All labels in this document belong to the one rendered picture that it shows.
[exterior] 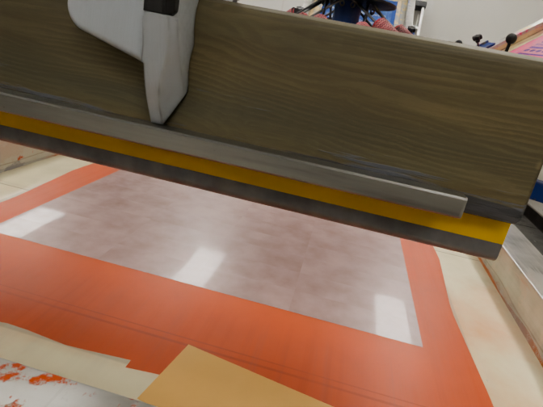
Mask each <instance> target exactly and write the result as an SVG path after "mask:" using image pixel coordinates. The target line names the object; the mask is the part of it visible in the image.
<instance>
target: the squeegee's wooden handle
mask: <svg viewBox="0 0 543 407"><path fill-rule="evenodd" d="M0 87H1V88H5V89H8V90H15V91H18V92H23V93H26V94H33V95H36V96H40V97H44V98H48V99H55V100H58V101H62V102H66V103H72V104H76V105H80V106H84V107H90V108H94V109H98V110H101V111H108V112H111V113H116V114H119V115H126V116H129V117H133V118H137V119H141V120H148V121H151V120H150V116H149V108H148V104H147V99H146V93H145V78H144V63H143V62H141V61H139V60H138V59H136V58H135V57H132V56H130V55H128V54H127V53H125V52H122V51H121V50H119V49H118V48H115V47H113V46H111V45H110V44H107V43H106V42H104V41H102V40H100V39H98V38H96V37H94V36H92V35H91V34H89V33H87V32H85V31H83V30H82V29H80V28H79V27H77V26H76V24H75V23H74V22H73V20H72V19H71V17H70V15H69V10H68V0H0ZM164 124H165V125H169V126H173V127H176V128H183V129H187V130H191V131H194V132H201V133H204V134H209V135H212V136H219V137H222V138H226V139H230V140H234V141H241V142H244V143H247V144H252V145H258V146H262V147H265V148H269V149H276V150H279V151H284V152H287V153H294V154H297V155H301V156H305V157H311V158H315V159H319V160H323V161H327V162H333V163H337V164H340V165H345V166H351V167H355V168H358V169H362V170H369V171H372V172H377V173H380V174H387V175H390V176H394V177H398V178H404V179H408V180H412V181H416V182H420V183H426V184H430V185H433V186H438V187H444V188H448V189H451V190H455V191H461V192H462V193H463V194H464V195H465V196H466V197H467V198H468V200H467V204H466V205H465V210H464V213H468V214H471V215H475V216H481V217H485V218H489V219H492V220H499V221H502V222H506V223H509V224H517V223H518V222H519V221H521V219H522V216H523V214H524V210H525V208H526V206H527V203H528V201H529V198H530V196H531V194H532V190H533V188H534V186H535V184H536V181H537V178H538V176H539V173H540V172H541V167H542V166H543V58H540V57H532V56H527V55H523V54H518V53H513V52H505V51H500V50H496V49H491V48H483V47H478V46H473V45H469V44H461V43H456V42H452V41H447V40H438V39H434V38H429V37H425V36H417V35H411V34H407V33H402V32H398V31H390V30H385V29H380V28H375V27H367V26H363V25H358V24H354V23H345V22H340V21H336V20H331V19H323V18H319V17H313V16H309V15H301V14H296V13H292V12H287V11H282V10H274V9H269V8H265V7H260V6H252V5H247V4H242V3H238V2H230V1H225V0H199V1H198V5H197V9H196V18H195V27H194V47H193V49H192V54H191V59H190V63H189V70H188V91H187V94H186V95H185V96H184V98H183V99H182V101H181V102H180V103H179V105H178V106H177V107H176V108H175V110H174V111H173V112H172V114H171V115H170V117H169V118H168V119H167V121H166V122H165V123H164Z"/></svg>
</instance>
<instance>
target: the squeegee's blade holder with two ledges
mask: <svg viewBox="0 0 543 407"><path fill-rule="evenodd" d="M0 111H1V112H5V113H9V114H12V115H19V116H22V117H26V118H30V119H34V120H39V121H44V122H47V123H51V124H57V125H61V126H64V127H67V128H74V129H77V130H82V131H85V132H91V133H95V134H99V135H102V136H109V137H112V138H116V139H119V140H123V141H129V142H133V143H137V144H140V145H147V146H150V147H154V148H157V149H164V150H167V151H171V152H175V153H181V154H184V155H188V156H192V157H198V158H202V159H205V160H209V161H213V162H219V163H222V164H226V165H230V166H236V167H240V168H243V169H247V170H253V171H257V172H260V173H265V174H270V175H274V176H278V177H281V178H287V179H292V180H295V181H298V182H302V183H308V184H312V185H316V186H320V187H325V188H330V189H333V190H337V191H343V192H347V193H350V194H353V195H360V196H363V197H368V198H371V199H377V200H381V201H385V202H388V203H392V204H398V205H402V206H405V207H409V208H415V209H418V210H423V211H426V212H433V213H436V214H440V215H443V216H450V217H453V218H457V219H461V218H462V215H463V212H464V210H465V205H466V204H467V200H468V198H467V197H466V196H465V195H464V194H463V193H462V192H461V191H455V190H451V189H448V188H444V187H438V186H433V185H430V184H426V183H420V182H416V181H412V180H408V179H404V178H398V177H394V176H390V175H387V174H380V173H377V172H372V171H369V170H362V169H358V168H355V167H351V166H345V165H340V164H337V163H333V162H327V161H323V160H319V159H315V158H311V157H305V156H301V155H297V154H294V153H287V152H284V151H279V150H276V149H269V148H265V147H262V146H258V145H252V144H247V143H244V142H241V141H234V140H230V139H226V138H222V137H219V136H212V135H209V134H204V133H201V132H194V131H191V130H187V129H183V128H176V127H173V126H169V125H165V124H155V123H151V121H148V120H141V119H137V118H133V117H129V116H126V115H119V114H116V113H111V112H108V111H101V110H98V109H94V108H90V107H84V106H80V105H76V104H72V103H66V102H62V101H58V100H55V99H48V98H44V97H40V96H36V95H33V94H26V93H23V92H18V91H15V90H8V89H5V88H1V87H0Z"/></svg>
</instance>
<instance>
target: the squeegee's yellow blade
mask: <svg viewBox="0 0 543 407"><path fill-rule="evenodd" d="M0 124H1V125H4V126H7V127H12V128H17V129H21V130H24V131H28V132H34V133H38V134H41V135H45V136H51V137H55V138H58V139H62V140H66V141H72V142H75V143H79V144H82V145H89V146H92V147H95V148H99V149H106V150H109V151H112V152H116V153H122V154H126V155H129V156H133V157H139V158H143V159H146V160H150V161H153V162H160V163H163V164H167V165H170V166H177V167H180V168H184V169H187V170H193V171H197V172H201V173H204V174H210V175H214V176H217V177H221V178H227V179H230V180H234V181H238V182H241V183H247V184H251V185H255V186H258V187H264V188H267V189H272V190H275V191H281V192H284V193H289V194H292V195H298V196H301V197H305V198H309V199H315V200H318V201H322V202H326V203H329V204H335V205H339V206H343V207H346V208H352V209H355V210H359V211H363V212H369V213H372V214H376V215H380V216H386V217H389V218H393V219H396V220H403V221H406V222H410V223H413V224H420V225H423V226H427V227H430V228H434V229H440V230H444V231H447V232H450V233H457V234H460V235H464V236H467V237H474V238H477V239H481V240H484V241H491V242H494V243H498V244H501V245H502V244H503V242H504V240H505V237H506V236H507V231H508V230H509V227H510V225H511V224H509V223H506V222H502V221H499V220H492V219H489V218H485V217H481V216H475V215H471V214H468V213H464V212H463V215H462V218H461V219H457V218H453V217H450V216H443V215H440V214H436V213H433V212H426V211H423V210H418V209H415V208H409V207H405V206H402V205H398V204H395V203H388V202H385V201H381V200H377V199H371V198H368V197H363V196H360V195H353V194H350V193H347V192H343V191H337V190H333V189H330V188H325V187H320V186H316V185H312V184H308V183H302V182H298V181H295V180H292V179H287V178H281V177H278V176H274V175H270V174H265V173H260V172H257V171H253V170H247V169H243V168H240V167H236V166H230V165H226V164H222V163H219V162H213V161H209V160H205V159H202V158H198V157H192V156H188V155H184V154H181V153H175V152H171V151H167V150H164V149H157V148H154V147H150V146H147V145H140V144H137V143H133V142H129V141H123V140H119V139H116V138H112V137H109V136H102V135H99V134H95V133H91V132H85V131H82V130H77V129H74V128H67V127H64V126H61V125H57V124H51V123H47V122H44V121H39V120H34V119H30V118H26V117H22V116H19V115H12V114H9V113H5V112H1V111H0Z"/></svg>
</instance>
